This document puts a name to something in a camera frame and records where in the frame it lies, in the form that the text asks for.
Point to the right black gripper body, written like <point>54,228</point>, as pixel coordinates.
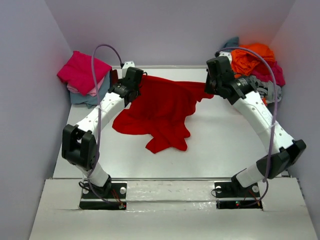
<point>210,87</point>

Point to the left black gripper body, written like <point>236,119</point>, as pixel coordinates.
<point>137,81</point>

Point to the red t shirt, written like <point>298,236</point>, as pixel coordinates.
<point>160,111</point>

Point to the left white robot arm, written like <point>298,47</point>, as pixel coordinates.
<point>81,142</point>

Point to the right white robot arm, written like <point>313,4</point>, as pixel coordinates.
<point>242,94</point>

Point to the maroon folded t shirt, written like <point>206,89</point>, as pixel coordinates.
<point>113,77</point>

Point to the orange t shirt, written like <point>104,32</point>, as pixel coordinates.
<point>243,63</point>

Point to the grey-blue folded t shirt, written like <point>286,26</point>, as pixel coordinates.
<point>91,101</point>

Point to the teal-grey t shirt in pile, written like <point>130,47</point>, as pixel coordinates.
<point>231,43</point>

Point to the magenta folded t shirt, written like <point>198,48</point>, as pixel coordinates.
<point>78,77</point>

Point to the magenta t shirt in pile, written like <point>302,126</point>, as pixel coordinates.
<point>275,75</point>

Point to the grey t shirt in pile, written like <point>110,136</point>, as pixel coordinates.
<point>266,90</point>

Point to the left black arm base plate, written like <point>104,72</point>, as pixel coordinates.
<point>114,199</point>

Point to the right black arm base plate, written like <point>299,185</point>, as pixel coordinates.
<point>229,199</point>

